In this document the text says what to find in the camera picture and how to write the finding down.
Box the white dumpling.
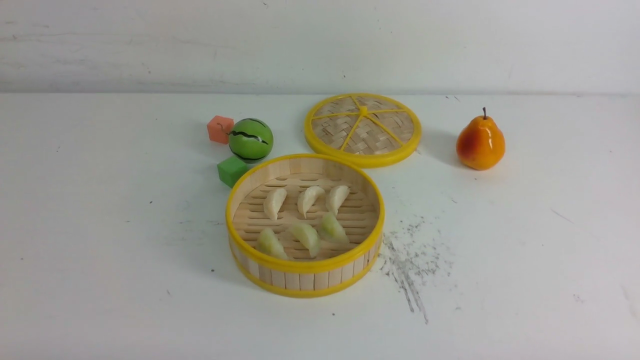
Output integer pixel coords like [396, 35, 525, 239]
[297, 186, 326, 219]
[325, 185, 350, 217]
[263, 187, 288, 222]

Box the greenish dumpling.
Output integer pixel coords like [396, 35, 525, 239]
[318, 212, 350, 244]
[289, 222, 322, 259]
[254, 228, 290, 261]

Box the yellow bamboo steamer tray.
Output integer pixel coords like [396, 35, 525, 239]
[225, 153, 386, 298]

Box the yellow woven steamer lid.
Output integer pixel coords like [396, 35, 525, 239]
[304, 93, 423, 169]

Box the green toy watermelon ball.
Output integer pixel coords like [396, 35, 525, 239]
[228, 118, 274, 164]

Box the green foam cube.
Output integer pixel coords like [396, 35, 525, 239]
[216, 155, 249, 188]

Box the orange foam cube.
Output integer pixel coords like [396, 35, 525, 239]
[206, 115, 234, 145]

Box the orange toy pear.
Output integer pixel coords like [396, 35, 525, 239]
[455, 107, 506, 171]

